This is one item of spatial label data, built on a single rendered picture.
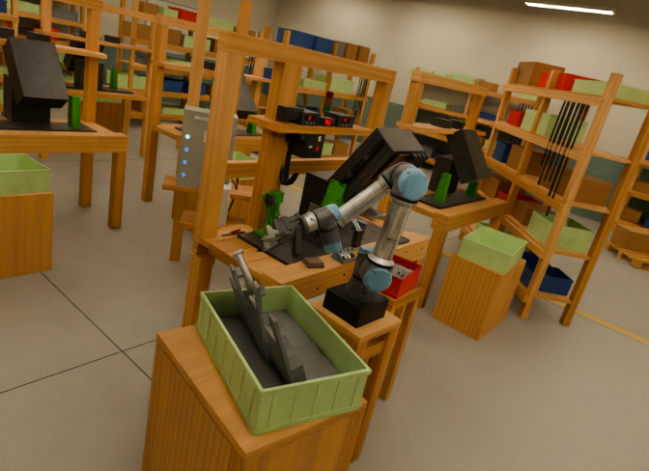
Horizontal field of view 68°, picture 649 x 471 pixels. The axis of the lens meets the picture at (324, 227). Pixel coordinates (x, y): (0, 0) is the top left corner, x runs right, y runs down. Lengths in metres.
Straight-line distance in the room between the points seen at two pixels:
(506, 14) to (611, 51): 2.31
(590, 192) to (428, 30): 8.51
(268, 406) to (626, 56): 10.46
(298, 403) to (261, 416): 0.13
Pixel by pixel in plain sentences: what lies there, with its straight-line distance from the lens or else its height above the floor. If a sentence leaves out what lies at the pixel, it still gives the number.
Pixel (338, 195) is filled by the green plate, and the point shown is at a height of 1.20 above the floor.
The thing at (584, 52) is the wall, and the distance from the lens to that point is 11.47.
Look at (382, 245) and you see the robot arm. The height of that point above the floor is 1.26.
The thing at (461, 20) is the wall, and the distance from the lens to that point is 12.46.
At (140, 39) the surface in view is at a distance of 9.75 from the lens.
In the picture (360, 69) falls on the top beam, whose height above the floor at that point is 1.90.
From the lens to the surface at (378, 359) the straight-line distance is 2.40.
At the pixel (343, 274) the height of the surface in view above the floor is 0.84.
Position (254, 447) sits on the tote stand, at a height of 0.79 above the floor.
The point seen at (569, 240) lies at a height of 0.82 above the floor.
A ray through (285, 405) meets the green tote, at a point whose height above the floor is 0.88.
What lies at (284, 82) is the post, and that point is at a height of 1.75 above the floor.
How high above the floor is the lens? 1.91
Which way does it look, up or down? 19 degrees down
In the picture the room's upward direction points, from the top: 13 degrees clockwise
